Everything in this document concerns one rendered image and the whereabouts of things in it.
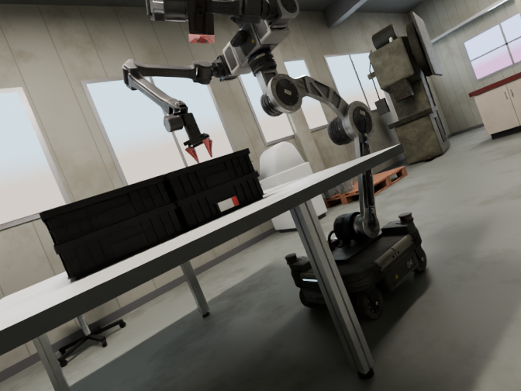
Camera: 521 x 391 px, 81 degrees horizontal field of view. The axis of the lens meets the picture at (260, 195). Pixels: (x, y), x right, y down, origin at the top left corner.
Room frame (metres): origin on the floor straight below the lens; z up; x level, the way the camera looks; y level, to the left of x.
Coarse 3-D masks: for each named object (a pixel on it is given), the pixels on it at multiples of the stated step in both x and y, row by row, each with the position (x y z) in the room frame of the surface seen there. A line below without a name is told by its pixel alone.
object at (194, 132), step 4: (192, 124) 1.28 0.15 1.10; (196, 124) 1.29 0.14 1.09; (188, 128) 1.27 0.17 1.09; (192, 128) 1.27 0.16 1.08; (196, 128) 1.28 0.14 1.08; (188, 132) 1.28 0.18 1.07; (192, 132) 1.27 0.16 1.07; (196, 132) 1.28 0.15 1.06; (200, 132) 1.29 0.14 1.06; (188, 136) 1.28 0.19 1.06; (192, 136) 1.27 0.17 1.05; (196, 136) 1.27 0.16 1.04; (204, 136) 1.26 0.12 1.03; (208, 136) 1.30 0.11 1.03; (188, 140) 1.27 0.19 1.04; (184, 144) 1.28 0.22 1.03; (188, 144) 1.32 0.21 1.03
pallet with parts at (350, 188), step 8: (400, 168) 4.76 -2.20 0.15; (376, 176) 4.93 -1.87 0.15; (384, 176) 4.59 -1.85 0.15; (400, 176) 4.81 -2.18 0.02; (344, 184) 4.44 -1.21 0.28; (352, 184) 4.56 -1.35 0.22; (376, 184) 4.28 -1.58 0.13; (384, 184) 4.48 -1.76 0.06; (392, 184) 4.53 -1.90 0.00; (328, 192) 4.63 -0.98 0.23; (336, 192) 4.65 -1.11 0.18; (344, 192) 4.45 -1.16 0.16; (352, 192) 4.29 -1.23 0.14; (376, 192) 4.26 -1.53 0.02; (328, 200) 4.66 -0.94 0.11; (336, 200) 4.95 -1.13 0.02; (344, 200) 4.43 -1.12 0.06; (352, 200) 4.47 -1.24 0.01
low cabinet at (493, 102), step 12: (492, 84) 4.70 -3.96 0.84; (504, 84) 4.63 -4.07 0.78; (516, 84) 4.50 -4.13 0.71; (480, 96) 4.89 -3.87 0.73; (492, 96) 4.76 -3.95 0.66; (504, 96) 4.65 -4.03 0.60; (516, 96) 4.54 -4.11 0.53; (480, 108) 4.93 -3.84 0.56; (492, 108) 4.81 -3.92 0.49; (504, 108) 4.69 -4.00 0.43; (516, 108) 4.58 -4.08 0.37; (492, 120) 4.85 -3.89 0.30; (504, 120) 4.74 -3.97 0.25; (516, 120) 4.62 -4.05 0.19; (492, 132) 4.89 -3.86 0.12; (504, 132) 4.82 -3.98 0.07; (516, 132) 4.70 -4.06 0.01
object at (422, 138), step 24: (408, 24) 5.50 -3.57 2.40; (384, 48) 5.62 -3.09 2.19; (408, 48) 5.62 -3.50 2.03; (432, 48) 5.76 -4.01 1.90; (384, 72) 5.72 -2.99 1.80; (408, 72) 5.48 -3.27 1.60; (432, 72) 5.26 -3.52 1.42; (408, 96) 5.61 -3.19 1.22; (432, 96) 6.00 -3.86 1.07; (408, 120) 5.59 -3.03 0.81; (432, 120) 5.46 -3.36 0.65; (408, 144) 5.71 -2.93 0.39; (432, 144) 5.46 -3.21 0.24
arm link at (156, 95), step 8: (128, 64) 1.45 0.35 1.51; (136, 72) 1.46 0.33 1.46; (136, 80) 1.43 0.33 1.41; (144, 80) 1.44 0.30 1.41; (136, 88) 1.45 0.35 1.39; (144, 88) 1.40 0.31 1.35; (152, 88) 1.39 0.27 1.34; (152, 96) 1.38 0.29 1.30; (160, 96) 1.36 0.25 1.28; (168, 96) 1.37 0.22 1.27; (160, 104) 1.36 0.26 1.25; (168, 104) 1.32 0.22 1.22; (168, 112) 1.35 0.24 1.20
